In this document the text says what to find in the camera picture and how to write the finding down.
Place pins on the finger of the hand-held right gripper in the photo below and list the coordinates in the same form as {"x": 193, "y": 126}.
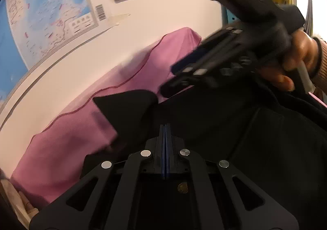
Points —
{"x": 204, "y": 53}
{"x": 184, "y": 84}

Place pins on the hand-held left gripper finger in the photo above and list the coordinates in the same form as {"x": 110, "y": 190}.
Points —
{"x": 162, "y": 148}
{"x": 167, "y": 148}

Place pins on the black coat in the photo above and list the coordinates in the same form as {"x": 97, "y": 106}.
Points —
{"x": 255, "y": 130}

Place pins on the person's right forearm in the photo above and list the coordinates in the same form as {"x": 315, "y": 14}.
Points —
{"x": 322, "y": 64}

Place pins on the person's right hand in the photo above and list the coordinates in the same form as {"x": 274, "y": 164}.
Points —
{"x": 304, "y": 51}

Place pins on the pink bed sheet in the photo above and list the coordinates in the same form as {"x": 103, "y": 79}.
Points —
{"x": 76, "y": 138}

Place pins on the clear tape strip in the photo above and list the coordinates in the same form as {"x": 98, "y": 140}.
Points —
{"x": 118, "y": 19}

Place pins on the cream pillow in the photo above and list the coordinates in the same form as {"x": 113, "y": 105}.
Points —
{"x": 14, "y": 199}

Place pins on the wall map poster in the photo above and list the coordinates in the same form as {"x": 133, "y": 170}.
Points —
{"x": 43, "y": 10}

